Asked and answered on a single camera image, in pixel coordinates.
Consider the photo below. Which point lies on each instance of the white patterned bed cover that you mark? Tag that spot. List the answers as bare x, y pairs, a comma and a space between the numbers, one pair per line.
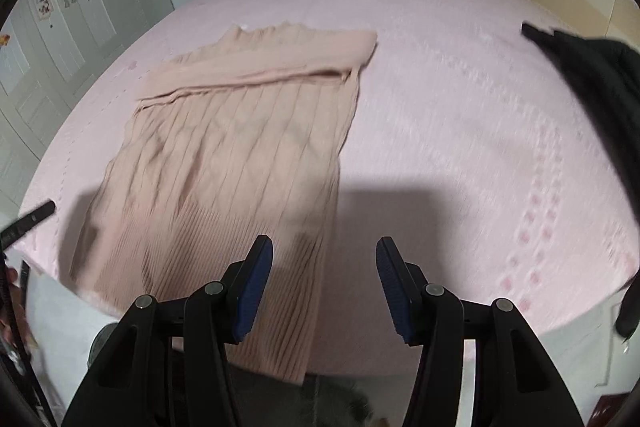
450, 132

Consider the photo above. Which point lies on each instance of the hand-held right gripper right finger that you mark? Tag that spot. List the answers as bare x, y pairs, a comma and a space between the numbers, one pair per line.
392, 292

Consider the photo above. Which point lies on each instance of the beige ribbed knit sweater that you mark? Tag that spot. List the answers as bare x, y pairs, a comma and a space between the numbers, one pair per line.
225, 157

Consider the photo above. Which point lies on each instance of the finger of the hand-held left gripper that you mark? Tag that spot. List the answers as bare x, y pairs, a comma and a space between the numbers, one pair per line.
30, 219

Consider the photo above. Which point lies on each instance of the black garment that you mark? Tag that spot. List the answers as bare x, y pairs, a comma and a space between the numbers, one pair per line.
595, 77

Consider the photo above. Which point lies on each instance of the white wardrobe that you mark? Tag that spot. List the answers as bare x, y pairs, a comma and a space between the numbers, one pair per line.
75, 32

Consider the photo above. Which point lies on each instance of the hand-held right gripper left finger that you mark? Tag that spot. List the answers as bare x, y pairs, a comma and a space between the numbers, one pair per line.
252, 292

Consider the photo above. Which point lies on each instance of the dark cloth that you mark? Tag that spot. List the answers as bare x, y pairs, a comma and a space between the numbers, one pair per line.
629, 312

